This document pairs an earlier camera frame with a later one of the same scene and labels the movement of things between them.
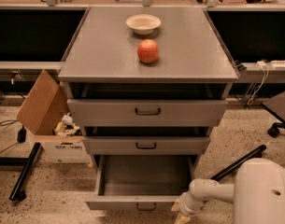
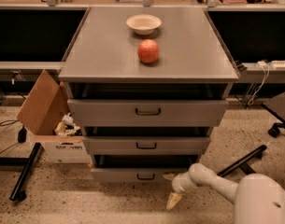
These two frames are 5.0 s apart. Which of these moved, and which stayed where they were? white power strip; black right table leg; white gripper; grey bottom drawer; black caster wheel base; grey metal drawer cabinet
Moved: grey bottom drawer; white gripper
Stayed: grey metal drawer cabinet; black caster wheel base; white power strip; black right table leg
